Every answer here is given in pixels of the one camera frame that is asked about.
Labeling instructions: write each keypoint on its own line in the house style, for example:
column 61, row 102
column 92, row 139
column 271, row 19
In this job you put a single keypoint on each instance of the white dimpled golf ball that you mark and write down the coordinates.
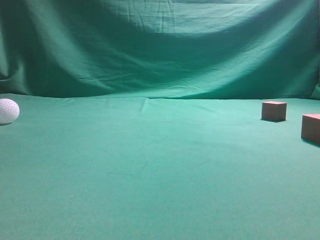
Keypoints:
column 9, row 111

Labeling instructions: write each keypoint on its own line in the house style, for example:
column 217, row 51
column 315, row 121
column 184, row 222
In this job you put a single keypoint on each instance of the green cloth backdrop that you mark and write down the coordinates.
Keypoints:
column 141, row 120

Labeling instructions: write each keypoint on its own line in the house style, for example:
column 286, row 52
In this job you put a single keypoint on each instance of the brown cube block at edge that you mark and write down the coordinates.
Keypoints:
column 310, row 128

